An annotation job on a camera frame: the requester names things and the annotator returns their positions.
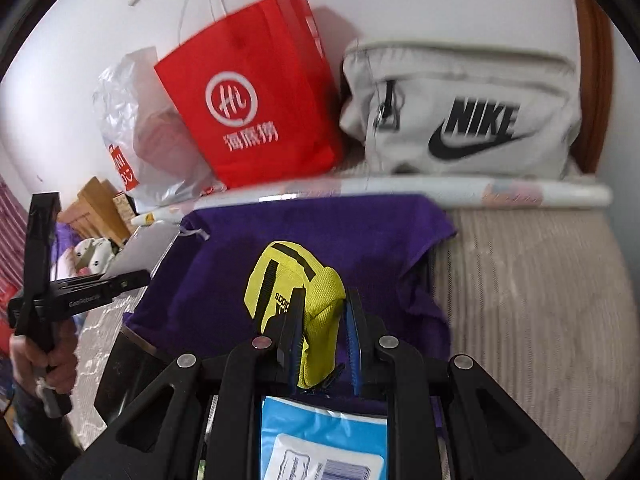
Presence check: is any grey flat board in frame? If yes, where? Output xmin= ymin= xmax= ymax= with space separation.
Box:
xmin=102 ymin=225 xmax=182 ymax=281

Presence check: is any grey waist bag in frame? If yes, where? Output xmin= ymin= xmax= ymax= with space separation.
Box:
xmin=339 ymin=37 xmax=583 ymax=178

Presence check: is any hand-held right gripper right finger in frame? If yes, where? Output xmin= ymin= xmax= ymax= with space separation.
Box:
xmin=346 ymin=287 xmax=586 ymax=480

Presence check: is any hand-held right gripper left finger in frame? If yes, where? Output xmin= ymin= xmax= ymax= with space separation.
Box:
xmin=62 ymin=287 xmax=307 ymax=480

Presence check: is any purple towel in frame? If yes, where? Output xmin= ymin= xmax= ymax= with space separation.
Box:
xmin=122 ymin=194 xmax=458 ymax=426

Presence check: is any person's left hand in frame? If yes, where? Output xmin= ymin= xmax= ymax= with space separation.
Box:
xmin=9 ymin=317 xmax=80 ymax=396

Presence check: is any white plush toy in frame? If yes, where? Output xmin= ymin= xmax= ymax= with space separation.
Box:
xmin=70 ymin=237 xmax=112 ymax=277

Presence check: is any yellow zip pouch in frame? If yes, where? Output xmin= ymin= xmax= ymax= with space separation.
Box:
xmin=244 ymin=241 xmax=346 ymax=390

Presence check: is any red paper bag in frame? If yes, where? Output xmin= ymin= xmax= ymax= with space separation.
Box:
xmin=154 ymin=0 xmax=346 ymax=190

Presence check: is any brown wooden headboard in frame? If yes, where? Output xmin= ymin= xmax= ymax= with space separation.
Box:
xmin=570 ymin=0 xmax=615 ymax=176

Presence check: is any red striped cloth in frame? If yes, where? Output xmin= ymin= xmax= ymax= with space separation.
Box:
xmin=0 ymin=175 xmax=28 ymax=286

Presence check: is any striped bed cover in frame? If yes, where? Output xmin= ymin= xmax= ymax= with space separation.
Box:
xmin=65 ymin=205 xmax=638 ymax=480

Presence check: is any translucent plastic bag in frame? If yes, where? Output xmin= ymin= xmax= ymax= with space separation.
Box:
xmin=92 ymin=46 xmax=228 ymax=206

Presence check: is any person's left forearm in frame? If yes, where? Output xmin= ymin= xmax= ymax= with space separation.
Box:
xmin=0 ymin=385 xmax=76 ymax=476

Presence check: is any blue tissue pack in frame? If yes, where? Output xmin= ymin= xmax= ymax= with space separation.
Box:
xmin=260 ymin=395 xmax=390 ymax=480

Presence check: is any white rolled paper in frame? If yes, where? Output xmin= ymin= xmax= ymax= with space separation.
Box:
xmin=131 ymin=174 xmax=615 ymax=228

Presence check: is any dark tin box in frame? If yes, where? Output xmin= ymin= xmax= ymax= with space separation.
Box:
xmin=94 ymin=329 xmax=173 ymax=433

